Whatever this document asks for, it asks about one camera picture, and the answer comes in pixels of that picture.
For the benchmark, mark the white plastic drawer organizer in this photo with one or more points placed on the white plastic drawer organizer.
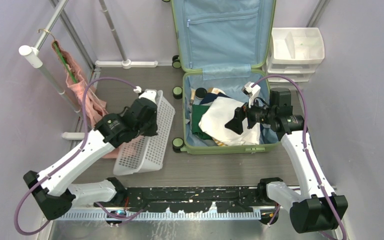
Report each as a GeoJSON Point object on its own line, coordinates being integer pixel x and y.
{"type": "Point", "coordinates": [295, 52]}

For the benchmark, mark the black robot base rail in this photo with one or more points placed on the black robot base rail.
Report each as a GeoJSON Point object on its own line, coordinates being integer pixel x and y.
{"type": "Point", "coordinates": [193, 203]}

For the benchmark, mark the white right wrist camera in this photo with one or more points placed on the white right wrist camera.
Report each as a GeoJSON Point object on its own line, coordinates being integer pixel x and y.
{"type": "Point", "coordinates": [252, 90]}

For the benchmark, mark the dark green folded garment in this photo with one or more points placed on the dark green folded garment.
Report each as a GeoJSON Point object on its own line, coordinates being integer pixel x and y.
{"type": "Point", "coordinates": [196, 115]}

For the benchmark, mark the green clothes hanger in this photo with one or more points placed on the green clothes hanger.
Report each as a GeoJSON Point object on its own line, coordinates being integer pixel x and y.
{"type": "Point", "coordinates": [64, 62]}

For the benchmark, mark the yellow white striped garment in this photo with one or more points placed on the yellow white striped garment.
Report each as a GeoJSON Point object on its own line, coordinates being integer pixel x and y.
{"type": "Point", "coordinates": [219, 143]}

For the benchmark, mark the pink cloth garment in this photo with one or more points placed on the pink cloth garment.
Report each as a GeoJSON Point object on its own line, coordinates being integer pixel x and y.
{"type": "Point", "coordinates": [82, 92]}

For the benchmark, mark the white perforated plastic basket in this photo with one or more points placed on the white perforated plastic basket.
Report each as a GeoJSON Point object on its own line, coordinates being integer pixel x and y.
{"type": "Point", "coordinates": [146, 153]}

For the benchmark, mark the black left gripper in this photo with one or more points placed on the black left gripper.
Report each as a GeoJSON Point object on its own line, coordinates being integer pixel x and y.
{"type": "Point", "coordinates": [152, 131]}

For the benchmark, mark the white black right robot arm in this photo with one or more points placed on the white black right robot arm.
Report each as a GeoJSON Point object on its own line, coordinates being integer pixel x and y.
{"type": "Point", "coordinates": [316, 207]}

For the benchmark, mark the green ribbed hard-shell suitcase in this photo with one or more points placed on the green ribbed hard-shell suitcase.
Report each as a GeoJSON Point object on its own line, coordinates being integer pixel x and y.
{"type": "Point", "coordinates": [222, 44]}

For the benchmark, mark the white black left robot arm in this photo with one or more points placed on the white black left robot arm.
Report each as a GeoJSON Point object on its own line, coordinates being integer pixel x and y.
{"type": "Point", "coordinates": [53, 188]}

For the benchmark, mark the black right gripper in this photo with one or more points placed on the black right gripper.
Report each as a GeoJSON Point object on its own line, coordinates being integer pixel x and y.
{"type": "Point", "coordinates": [241, 113]}

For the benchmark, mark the black round jar lid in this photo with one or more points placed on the black round jar lid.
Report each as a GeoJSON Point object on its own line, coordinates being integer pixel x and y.
{"type": "Point", "coordinates": [200, 93]}

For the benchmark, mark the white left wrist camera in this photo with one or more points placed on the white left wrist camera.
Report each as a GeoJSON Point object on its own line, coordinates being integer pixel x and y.
{"type": "Point", "coordinates": [149, 94]}

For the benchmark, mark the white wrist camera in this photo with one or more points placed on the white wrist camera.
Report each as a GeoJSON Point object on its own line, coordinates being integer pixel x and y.
{"type": "Point", "coordinates": [149, 94]}
{"type": "Point", "coordinates": [252, 90]}

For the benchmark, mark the navy blue folded garment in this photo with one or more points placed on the navy blue folded garment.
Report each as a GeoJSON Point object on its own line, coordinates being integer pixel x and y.
{"type": "Point", "coordinates": [211, 97]}

